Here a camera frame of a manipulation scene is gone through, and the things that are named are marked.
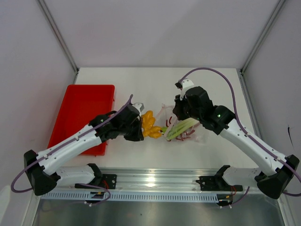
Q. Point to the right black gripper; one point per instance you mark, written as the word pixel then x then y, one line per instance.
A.
pixel 178 109

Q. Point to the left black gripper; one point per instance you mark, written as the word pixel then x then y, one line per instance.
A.
pixel 138 136

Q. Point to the yellow toy food piece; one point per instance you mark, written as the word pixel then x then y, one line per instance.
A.
pixel 149 129

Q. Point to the clear zip top bag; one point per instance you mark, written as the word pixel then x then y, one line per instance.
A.
pixel 173 130

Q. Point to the green white toy celery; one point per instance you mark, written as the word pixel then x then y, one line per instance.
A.
pixel 178 129

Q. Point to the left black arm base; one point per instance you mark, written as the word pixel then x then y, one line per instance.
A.
pixel 107 181

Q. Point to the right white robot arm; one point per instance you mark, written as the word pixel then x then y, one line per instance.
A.
pixel 274 170

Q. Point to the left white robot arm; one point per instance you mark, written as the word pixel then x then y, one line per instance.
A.
pixel 45 169

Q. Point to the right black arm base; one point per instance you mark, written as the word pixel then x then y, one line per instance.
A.
pixel 211 183

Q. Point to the red plastic tray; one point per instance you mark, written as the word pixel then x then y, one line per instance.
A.
pixel 81 104

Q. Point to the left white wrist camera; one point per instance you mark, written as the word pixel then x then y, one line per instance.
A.
pixel 139 107

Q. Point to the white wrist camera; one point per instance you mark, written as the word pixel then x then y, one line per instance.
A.
pixel 139 107
pixel 184 85

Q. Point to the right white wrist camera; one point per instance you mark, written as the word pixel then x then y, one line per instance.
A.
pixel 184 85

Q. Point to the white slotted cable duct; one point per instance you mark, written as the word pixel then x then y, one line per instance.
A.
pixel 131 196

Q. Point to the right aluminium frame post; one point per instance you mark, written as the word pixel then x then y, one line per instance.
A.
pixel 272 19

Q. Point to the aluminium frame post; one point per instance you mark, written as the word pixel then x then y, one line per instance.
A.
pixel 272 19
pixel 57 34

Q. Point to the left aluminium frame post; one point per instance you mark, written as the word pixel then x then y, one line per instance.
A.
pixel 57 34

